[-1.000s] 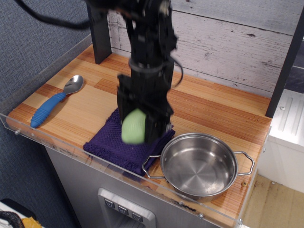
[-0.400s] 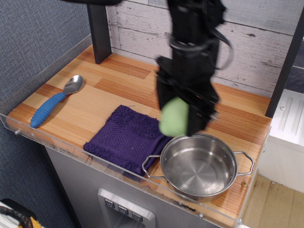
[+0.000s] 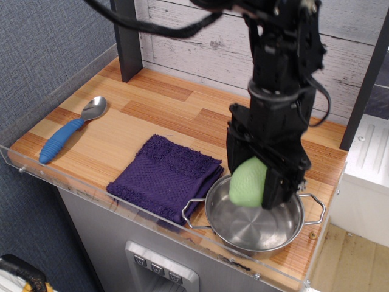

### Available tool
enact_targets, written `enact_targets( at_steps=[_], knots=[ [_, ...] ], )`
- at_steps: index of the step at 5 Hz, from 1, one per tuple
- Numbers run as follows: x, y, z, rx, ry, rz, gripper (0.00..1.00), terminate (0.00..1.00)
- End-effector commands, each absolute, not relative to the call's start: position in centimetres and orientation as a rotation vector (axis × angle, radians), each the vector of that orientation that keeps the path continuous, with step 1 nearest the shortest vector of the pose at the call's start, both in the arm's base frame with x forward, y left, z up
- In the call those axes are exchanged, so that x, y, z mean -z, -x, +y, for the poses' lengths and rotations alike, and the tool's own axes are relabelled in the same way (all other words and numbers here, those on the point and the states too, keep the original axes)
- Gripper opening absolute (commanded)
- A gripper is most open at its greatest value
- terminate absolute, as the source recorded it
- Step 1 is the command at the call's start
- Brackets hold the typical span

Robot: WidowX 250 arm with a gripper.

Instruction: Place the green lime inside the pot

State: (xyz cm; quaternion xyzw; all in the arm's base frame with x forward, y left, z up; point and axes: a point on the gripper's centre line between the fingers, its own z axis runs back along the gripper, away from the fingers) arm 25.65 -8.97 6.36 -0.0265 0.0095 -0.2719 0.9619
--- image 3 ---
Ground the yellow and black object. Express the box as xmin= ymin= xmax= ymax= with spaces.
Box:
xmin=1 ymin=254 xmax=55 ymax=292

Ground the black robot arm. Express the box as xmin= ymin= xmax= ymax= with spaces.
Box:
xmin=196 ymin=1 xmax=326 ymax=209

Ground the blue handled metal spoon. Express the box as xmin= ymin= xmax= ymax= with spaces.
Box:
xmin=38 ymin=96 xmax=108 ymax=164

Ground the green plastic lime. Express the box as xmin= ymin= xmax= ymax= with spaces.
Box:
xmin=229 ymin=156 xmax=267 ymax=207

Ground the silver dispenser button panel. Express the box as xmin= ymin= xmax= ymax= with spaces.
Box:
xmin=125 ymin=240 xmax=200 ymax=291

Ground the purple folded towel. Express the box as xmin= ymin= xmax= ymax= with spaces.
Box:
xmin=106 ymin=134 xmax=224 ymax=225

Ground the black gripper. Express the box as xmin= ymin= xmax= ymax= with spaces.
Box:
xmin=226 ymin=80 xmax=315 ymax=210

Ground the white appliance at right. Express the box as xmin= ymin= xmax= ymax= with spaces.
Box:
xmin=329 ymin=114 xmax=388 ymax=246

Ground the stainless steel pot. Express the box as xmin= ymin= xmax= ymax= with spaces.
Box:
xmin=182 ymin=175 xmax=326 ymax=259

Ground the black braided cable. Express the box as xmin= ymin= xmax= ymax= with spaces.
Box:
xmin=84 ymin=0 xmax=224 ymax=39

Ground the black shelf post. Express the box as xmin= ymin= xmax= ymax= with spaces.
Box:
xmin=110 ymin=0 xmax=143 ymax=82
xmin=339 ymin=12 xmax=388 ymax=151

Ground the black right shelf post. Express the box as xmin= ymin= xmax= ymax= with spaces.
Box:
xmin=339 ymin=12 xmax=388 ymax=151

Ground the black left shelf post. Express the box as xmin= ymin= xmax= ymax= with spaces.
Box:
xmin=110 ymin=0 xmax=143 ymax=82

